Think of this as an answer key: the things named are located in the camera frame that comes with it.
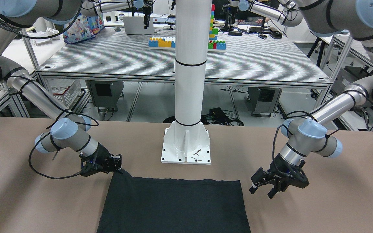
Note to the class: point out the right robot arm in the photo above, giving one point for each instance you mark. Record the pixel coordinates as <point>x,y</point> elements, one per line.
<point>69,129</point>

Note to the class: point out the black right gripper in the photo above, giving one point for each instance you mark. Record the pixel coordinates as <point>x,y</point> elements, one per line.
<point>103,153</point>

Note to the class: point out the striped metal workbench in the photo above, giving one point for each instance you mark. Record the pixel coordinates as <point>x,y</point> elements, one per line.
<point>247,61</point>

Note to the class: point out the black printed t-shirt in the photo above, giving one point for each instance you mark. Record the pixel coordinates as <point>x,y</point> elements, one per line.
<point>151,205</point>

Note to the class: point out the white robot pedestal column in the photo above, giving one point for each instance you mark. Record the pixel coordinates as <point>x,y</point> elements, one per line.
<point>187,141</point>

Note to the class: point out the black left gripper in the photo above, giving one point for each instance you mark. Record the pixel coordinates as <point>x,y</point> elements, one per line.
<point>277,169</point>

